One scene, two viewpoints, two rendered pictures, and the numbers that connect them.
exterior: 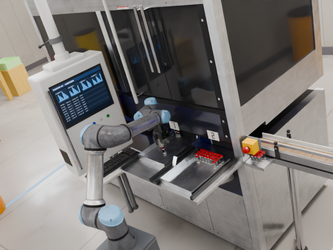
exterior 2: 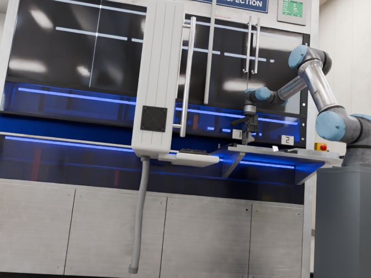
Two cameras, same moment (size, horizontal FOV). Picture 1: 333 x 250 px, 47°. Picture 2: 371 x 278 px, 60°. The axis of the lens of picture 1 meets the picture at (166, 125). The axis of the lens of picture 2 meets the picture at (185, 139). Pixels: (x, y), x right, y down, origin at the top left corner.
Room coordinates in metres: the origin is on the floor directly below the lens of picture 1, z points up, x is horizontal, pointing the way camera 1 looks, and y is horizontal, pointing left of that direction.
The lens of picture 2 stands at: (1.55, 1.95, 0.66)
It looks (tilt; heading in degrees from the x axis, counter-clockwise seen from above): 8 degrees up; 299
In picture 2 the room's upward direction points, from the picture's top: 5 degrees clockwise
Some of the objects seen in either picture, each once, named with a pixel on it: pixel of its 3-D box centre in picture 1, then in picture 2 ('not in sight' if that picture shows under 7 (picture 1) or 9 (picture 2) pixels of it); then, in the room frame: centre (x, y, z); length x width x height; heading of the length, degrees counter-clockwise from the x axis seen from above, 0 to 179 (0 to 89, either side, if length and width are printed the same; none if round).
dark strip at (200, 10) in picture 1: (215, 79); (304, 88); (1.89, -0.32, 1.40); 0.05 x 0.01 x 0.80; 37
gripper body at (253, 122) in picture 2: (159, 129); (249, 123); (2.14, 0.05, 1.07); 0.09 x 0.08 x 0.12; 37
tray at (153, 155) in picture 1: (169, 148); (242, 151); (2.19, 0.03, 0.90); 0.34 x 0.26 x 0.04; 127
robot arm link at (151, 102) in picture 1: (151, 107); (250, 97); (2.15, 0.06, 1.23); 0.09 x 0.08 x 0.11; 140
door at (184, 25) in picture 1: (186, 58); (278, 70); (2.04, -0.21, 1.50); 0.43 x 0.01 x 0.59; 37
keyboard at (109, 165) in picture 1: (112, 163); (189, 155); (2.34, 0.44, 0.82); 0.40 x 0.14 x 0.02; 124
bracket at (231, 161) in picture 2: not in sight; (232, 166); (2.21, 0.14, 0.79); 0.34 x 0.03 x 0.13; 127
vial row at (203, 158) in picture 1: (207, 159); not in sight; (1.91, -0.18, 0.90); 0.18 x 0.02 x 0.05; 36
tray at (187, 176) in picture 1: (194, 170); (302, 155); (1.85, -0.09, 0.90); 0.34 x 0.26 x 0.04; 126
